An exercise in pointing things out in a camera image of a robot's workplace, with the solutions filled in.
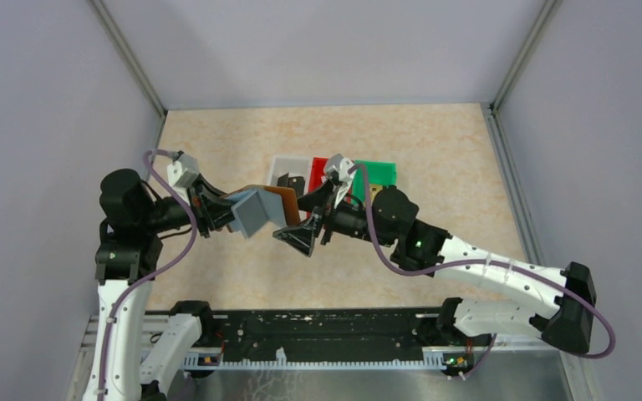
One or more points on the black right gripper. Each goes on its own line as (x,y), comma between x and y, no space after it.
(324,222)

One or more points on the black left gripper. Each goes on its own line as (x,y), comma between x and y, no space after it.
(206,211)

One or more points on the brown leather card holder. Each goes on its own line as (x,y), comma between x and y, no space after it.
(253,206)

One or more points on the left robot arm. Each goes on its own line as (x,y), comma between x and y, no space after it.
(131,241)

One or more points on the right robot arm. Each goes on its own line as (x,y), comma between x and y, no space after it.
(551,303)

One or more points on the gold card in green bin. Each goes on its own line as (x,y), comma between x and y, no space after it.
(375,190)

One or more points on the red plastic bin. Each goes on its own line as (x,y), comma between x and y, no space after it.
(316,175)

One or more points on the translucent white plastic bin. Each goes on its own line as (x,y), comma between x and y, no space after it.
(290,171)

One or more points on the green plastic bin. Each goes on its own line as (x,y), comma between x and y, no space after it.
(379,173)

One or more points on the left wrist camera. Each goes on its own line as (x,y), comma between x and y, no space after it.
(182,171)

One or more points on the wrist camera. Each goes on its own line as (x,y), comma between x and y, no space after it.
(337,170)
(182,171)

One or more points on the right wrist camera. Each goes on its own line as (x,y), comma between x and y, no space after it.
(337,170)

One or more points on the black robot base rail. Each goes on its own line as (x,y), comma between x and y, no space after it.
(343,339)

